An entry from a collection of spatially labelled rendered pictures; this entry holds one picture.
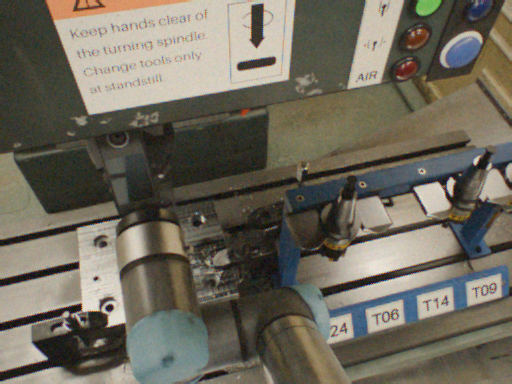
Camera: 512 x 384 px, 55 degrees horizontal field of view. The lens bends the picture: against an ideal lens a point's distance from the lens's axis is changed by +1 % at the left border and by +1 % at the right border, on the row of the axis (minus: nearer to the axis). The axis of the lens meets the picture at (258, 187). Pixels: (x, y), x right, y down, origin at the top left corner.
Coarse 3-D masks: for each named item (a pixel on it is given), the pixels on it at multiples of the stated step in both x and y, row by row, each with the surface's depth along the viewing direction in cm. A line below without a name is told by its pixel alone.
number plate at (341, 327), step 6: (336, 318) 96; (342, 318) 96; (348, 318) 96; (330, 324) 96; (336, 324) 96; (342, 324) 96; (348, 324) 97; (330, 330) 96; (336, 330) 96; (342, 330) 97; (348, 330) 97; (330, 336) 96; (336, 336) 97; (342, 336) 97; (348, 336) 97; (330, 342) 97
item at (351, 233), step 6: (330, 204) 79; (324, 210) 78; (324, 216) 78; (324, 222) 77; (360, 222) 77; (324, 228) 77; (330, 228) 76; (354, 228) 76; (330, 234) 77; (336, 234) 76; (342, 234) 77; (348, 234) 77; (354, 234) 77; (330, 240) 78; (336, 240) 77; (348, 240) 78
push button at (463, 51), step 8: (464, 40) 40; (472, 40) 40; (456, 48) 41; (464, 48) 41; (472, 48) 41; (448, 56) 41; (456, 56) 41; (464, 56) 41; (472, 56) 42; (448, 64) 42; (456, 64) 42; (464, 64) 42
